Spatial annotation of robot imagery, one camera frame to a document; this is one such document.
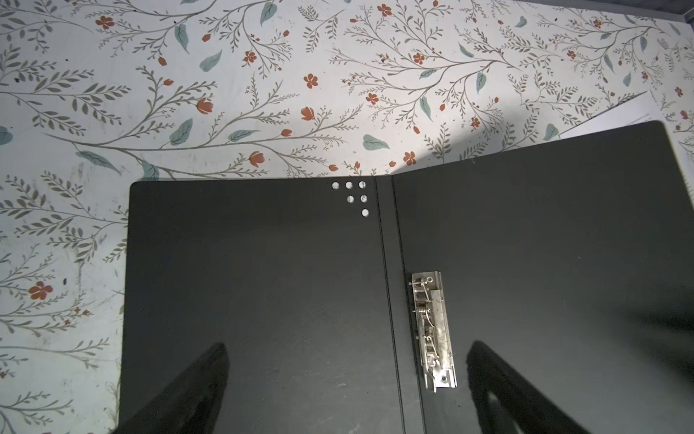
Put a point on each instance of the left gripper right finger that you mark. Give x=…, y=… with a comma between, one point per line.
x=505, y=402

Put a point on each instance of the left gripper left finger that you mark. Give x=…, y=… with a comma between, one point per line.
x=191, y=403

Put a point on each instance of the metal folder lever clip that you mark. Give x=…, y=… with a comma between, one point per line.
x=433, y=335

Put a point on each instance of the blue folder black inside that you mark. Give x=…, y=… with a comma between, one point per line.
x=573, y=261

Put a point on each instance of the white printed paper stack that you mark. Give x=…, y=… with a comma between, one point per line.
x=640, y=109

